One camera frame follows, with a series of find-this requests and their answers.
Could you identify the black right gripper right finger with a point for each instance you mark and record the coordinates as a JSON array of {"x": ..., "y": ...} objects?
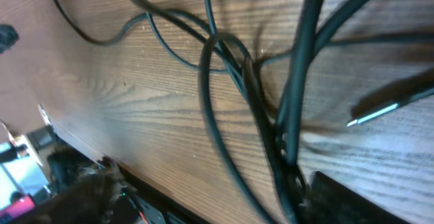
[{"x": 329, "y": 202}]

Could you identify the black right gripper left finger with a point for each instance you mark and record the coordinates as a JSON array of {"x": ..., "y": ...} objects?
[{"x": 91, "y": 200}]

